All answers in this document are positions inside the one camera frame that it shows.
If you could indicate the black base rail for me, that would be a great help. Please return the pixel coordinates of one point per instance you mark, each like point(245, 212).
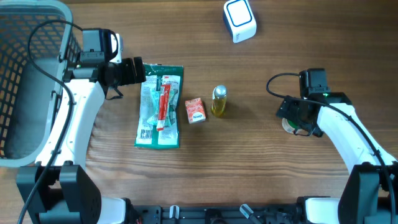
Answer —
point(272, 213)

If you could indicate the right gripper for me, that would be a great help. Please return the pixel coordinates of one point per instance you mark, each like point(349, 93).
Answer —
point(286, 109)

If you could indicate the dark grey mesh basket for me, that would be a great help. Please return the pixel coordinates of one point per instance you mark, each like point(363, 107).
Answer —
point(33, 34)

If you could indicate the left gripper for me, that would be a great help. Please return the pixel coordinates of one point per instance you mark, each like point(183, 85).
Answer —
point(130, 77)

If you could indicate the yellow liquid bottle silver cap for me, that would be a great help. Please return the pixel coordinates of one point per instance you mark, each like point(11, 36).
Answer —
point(219, 97)

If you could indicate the white barcode scanner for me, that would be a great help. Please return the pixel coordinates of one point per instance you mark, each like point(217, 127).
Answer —
point(239, 20)

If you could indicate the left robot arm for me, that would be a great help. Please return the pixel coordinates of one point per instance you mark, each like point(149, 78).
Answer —
point(57, 189)

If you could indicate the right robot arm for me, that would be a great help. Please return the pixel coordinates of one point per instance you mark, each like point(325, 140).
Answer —
point(370, 194)

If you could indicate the red snack stick packet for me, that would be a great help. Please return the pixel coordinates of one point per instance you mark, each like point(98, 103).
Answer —
point(163, 105)

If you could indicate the small red patterned box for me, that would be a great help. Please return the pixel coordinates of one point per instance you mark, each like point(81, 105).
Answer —
point(195, 110)

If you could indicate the light green wipes sachet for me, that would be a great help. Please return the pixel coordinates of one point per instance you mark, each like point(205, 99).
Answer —
point(154, 111)

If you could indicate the green 3M gloves package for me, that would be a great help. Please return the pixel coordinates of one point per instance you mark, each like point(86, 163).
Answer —
point(147, 135)

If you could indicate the green lid white jar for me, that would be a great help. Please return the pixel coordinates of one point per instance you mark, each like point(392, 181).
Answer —
point(289, 126)

